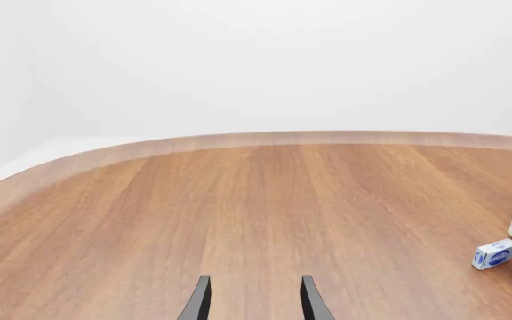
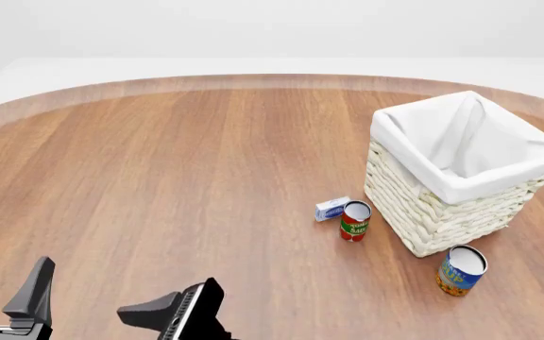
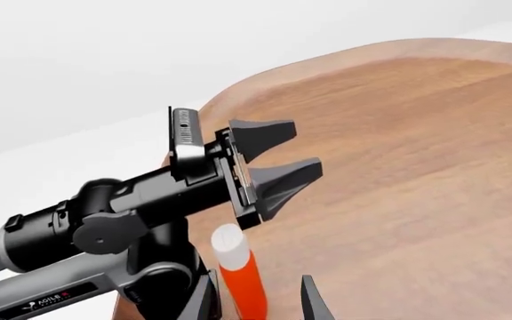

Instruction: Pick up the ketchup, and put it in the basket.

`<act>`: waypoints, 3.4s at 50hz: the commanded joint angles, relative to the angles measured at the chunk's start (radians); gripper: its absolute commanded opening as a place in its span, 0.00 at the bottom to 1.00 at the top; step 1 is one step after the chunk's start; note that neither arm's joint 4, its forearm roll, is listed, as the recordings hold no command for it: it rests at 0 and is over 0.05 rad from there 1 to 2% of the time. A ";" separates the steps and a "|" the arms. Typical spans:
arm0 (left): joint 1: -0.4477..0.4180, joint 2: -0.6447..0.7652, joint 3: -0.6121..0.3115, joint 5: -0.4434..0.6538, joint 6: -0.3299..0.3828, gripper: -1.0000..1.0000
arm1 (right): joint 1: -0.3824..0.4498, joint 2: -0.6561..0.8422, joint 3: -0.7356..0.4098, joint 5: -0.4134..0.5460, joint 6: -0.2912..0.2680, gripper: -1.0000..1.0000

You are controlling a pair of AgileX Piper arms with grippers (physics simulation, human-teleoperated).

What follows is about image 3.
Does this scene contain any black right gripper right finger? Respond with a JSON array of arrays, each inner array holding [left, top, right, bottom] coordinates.
[[300, 275, 339, 320]]

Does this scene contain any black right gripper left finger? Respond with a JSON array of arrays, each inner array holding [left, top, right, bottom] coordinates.
[[195, 267, 222, 320]]

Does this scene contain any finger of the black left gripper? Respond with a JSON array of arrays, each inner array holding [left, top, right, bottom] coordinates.
[[228, 117, 298, 165], [247, 156, 324, 223]]

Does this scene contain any red ketchup bottle white cap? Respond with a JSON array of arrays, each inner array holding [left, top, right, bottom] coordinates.
[[211, 223, 269, 320]]

